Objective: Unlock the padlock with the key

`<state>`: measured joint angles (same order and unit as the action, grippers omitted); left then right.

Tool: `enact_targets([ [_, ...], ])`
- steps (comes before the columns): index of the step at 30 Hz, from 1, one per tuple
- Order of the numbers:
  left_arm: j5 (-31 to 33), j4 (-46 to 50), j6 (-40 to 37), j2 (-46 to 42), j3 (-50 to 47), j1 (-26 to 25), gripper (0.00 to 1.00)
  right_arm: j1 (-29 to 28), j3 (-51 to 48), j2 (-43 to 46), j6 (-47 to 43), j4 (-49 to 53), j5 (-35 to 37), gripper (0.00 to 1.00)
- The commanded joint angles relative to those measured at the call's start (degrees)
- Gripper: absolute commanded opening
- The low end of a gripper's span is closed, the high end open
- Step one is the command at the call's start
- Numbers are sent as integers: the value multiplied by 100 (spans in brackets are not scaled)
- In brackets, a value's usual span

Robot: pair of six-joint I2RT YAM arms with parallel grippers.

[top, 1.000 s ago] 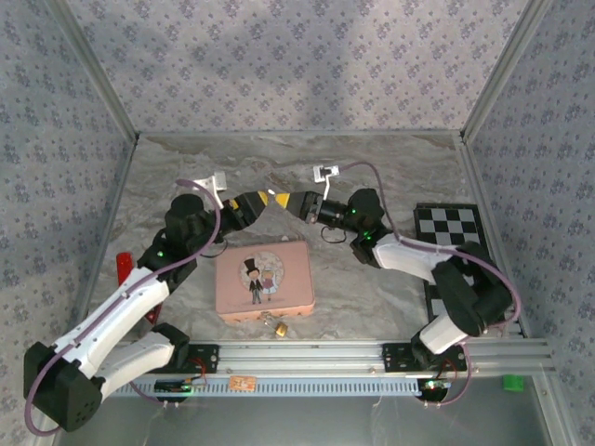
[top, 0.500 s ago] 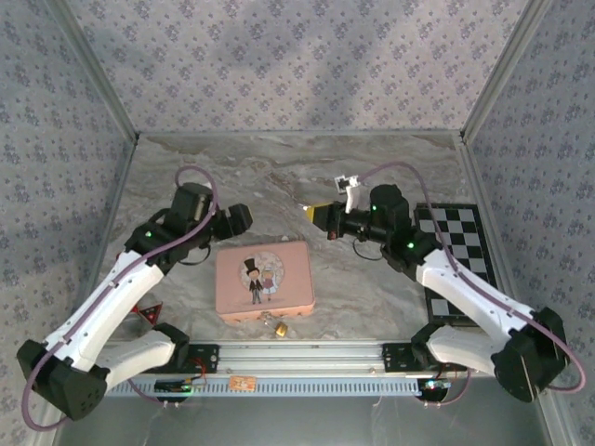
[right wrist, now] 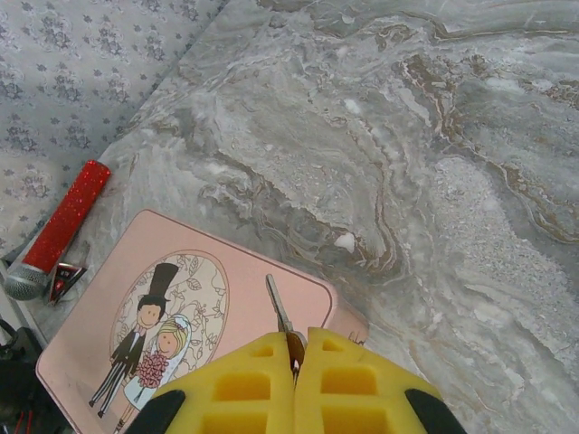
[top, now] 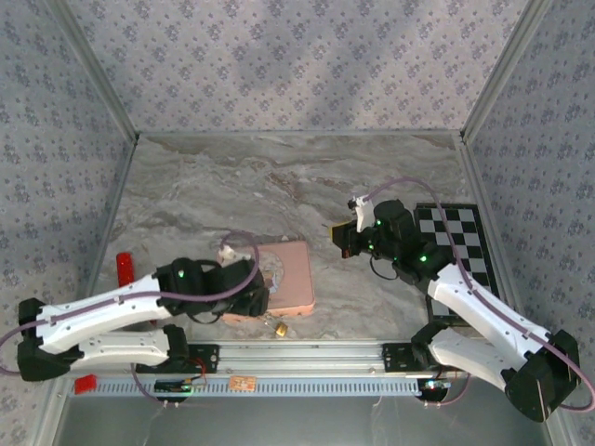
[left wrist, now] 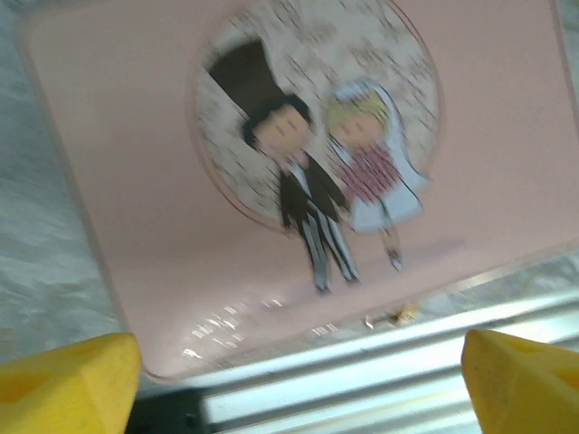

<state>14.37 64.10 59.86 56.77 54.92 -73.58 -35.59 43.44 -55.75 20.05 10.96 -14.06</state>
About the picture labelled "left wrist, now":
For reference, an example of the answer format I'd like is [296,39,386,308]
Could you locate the pink wedding couple tin box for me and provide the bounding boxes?
[13,0,579,382]

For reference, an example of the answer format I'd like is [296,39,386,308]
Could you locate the black frame corner bracket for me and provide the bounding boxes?
[121,387,205,434]

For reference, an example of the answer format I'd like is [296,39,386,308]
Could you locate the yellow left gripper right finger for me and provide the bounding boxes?
[460,328,579,434]

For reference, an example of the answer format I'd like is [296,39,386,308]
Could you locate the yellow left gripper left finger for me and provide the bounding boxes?
[0,332,143,434]

